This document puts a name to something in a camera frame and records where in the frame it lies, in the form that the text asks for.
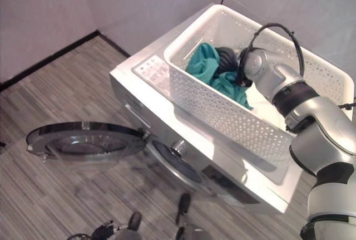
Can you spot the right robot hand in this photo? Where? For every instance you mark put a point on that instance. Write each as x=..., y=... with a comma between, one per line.
x=228, y=57

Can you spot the white perforated laundry basket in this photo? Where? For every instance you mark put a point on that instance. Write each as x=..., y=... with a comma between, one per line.
x=222, y=117

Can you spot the teal cloth garment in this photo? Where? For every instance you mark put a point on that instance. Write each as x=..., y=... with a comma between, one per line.
x=205, y=63

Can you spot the round chrome washer door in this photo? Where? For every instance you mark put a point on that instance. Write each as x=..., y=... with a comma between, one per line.
x=83, y=132

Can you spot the washer control panel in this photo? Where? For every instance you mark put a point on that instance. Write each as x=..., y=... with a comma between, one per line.
x=153, y=73

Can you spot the white front-load washing machine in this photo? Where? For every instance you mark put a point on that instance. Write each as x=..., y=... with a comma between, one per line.
x=194, y=151

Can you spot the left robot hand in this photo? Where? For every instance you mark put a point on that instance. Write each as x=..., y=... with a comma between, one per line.
x=185, y=206

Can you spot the black skirting board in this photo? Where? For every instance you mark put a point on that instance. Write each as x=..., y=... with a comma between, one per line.
x=55, y=53

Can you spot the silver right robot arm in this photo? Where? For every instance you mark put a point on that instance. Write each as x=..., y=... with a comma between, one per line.
x=320, y=128

